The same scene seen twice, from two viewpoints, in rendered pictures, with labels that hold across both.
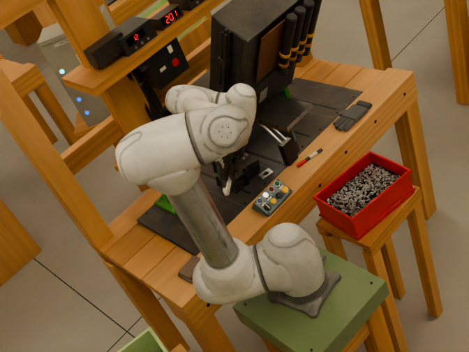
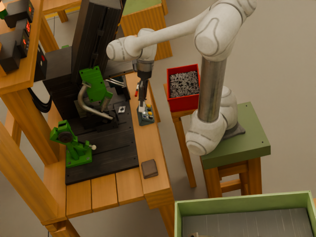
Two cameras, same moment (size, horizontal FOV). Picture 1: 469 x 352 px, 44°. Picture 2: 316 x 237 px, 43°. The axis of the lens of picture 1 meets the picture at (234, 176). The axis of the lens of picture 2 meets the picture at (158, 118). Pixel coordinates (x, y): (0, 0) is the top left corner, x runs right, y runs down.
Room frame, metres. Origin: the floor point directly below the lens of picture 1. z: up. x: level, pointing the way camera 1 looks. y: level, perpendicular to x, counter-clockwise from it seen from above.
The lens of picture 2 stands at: (0.77, 1.37, 2.54)
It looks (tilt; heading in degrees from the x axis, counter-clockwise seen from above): 44 degrees down; 302
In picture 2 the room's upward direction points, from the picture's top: 16 degrees counter-clockwise
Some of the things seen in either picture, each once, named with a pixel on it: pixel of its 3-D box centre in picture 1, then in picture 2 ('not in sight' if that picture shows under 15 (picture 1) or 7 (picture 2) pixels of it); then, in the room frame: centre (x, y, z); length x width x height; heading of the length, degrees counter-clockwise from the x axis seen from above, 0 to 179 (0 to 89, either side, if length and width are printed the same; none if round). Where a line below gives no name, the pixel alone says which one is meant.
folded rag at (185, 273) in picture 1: (192, 268); (149, 169); (1.60, 0.28, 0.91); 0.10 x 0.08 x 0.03; 121
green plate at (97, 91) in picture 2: not in sight; (94, 81); (2.04, -0.08, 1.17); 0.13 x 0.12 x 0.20; 120
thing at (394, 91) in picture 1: (304, 183); (142, 105); (1.89, -0.25, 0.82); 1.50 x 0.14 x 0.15; 120
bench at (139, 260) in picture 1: (282, 223); (117, 153); (2.13, -0.12, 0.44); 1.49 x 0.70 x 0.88; 120
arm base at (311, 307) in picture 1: (306, 279); (221, 122); (1.29, -0.07, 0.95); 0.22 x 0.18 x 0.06; 129
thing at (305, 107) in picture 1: (265, 109); (101, 71); (2.08, -0.23, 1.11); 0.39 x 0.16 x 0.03; 30
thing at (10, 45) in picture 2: (106, 49); (10, 55); (2.18, 0.25, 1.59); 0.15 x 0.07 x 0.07; 120
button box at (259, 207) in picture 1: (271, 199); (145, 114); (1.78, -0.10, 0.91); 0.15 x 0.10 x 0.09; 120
